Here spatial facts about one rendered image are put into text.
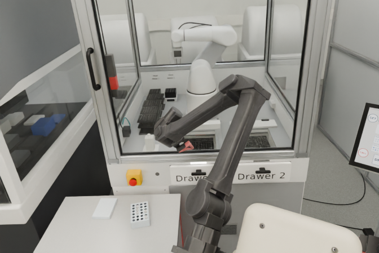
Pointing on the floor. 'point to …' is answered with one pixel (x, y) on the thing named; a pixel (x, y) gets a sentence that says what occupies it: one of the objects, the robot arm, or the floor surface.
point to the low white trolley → (114, 226)
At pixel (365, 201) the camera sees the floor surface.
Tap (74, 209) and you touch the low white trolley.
